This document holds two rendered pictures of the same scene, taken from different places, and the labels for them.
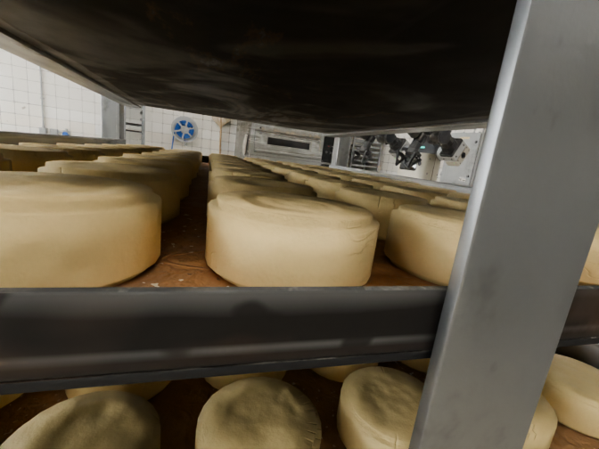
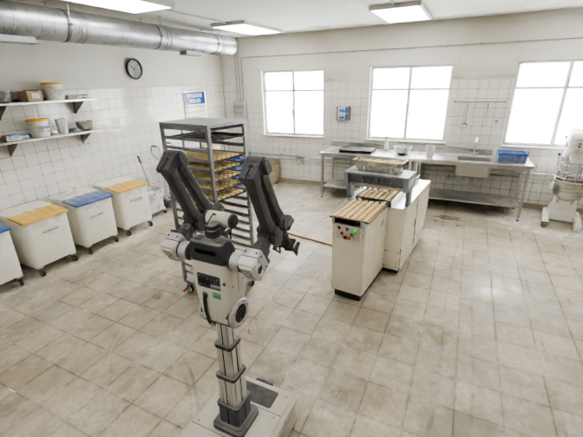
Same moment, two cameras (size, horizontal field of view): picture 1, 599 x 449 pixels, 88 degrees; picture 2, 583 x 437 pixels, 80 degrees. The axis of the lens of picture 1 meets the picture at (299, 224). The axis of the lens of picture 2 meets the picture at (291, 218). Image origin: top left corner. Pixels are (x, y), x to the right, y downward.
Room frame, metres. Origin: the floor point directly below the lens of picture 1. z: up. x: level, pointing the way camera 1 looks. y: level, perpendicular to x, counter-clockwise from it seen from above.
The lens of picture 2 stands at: (3.49, -1.36, 2.15)
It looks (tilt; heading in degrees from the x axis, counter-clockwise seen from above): 22 degrees down; 142
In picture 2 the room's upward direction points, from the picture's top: 1 degrees counter-clockwise
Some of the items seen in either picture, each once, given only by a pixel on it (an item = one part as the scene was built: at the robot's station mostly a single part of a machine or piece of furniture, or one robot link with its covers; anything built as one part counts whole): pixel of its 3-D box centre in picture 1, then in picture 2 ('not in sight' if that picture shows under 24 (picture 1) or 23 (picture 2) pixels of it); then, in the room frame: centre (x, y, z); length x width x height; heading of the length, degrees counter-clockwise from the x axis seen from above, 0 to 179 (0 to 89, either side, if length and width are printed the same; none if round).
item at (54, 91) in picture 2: not in sight; (54, 91); (-2.16, -0.80, 2.09); 0.25 x 0.24 x 0.21; 26
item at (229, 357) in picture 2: not in sight; (231, 368); (2.07, -0.72, 0.65); 0.11 x 0.11 x 0.40; 26
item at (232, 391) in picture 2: not in sight; (233, 395); (2.07, -0.72, 0.45); 0.13 x 0.13 x 0.40; 26
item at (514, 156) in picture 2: not in sight; (511, 156); (1.32, 4.75, 0.95); 0.40 x 0.30 x 0.14; 29
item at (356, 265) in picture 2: not in sight; (359, 247); (1.26, 1.29, 0.45); 0.70 x 0.34 x 0.90; 110
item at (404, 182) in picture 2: not in sight; (378, 185); (1.09, 1.76, 1.01); 0.72 x 0.33 x 0.34; 20
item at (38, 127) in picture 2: not in sight; (39, 127); (-2.03, -1.07, 1.67); 0.25 x 0.24 x 0.21; 116
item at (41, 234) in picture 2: not in sight; (38, 238); (-1.63, -1.42, 0.38); 0.64 x 0.54 x 0.77; 27
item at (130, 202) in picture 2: not in sight; (125, 205); (-2.20, -0.25, 0.38); 0.64 x 0.54 x 0.77; 23
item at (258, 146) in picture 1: (285, 170); not in sight; (5.29, 0.35, 1.00); 1.56 x 1.20 x 2.01; 116
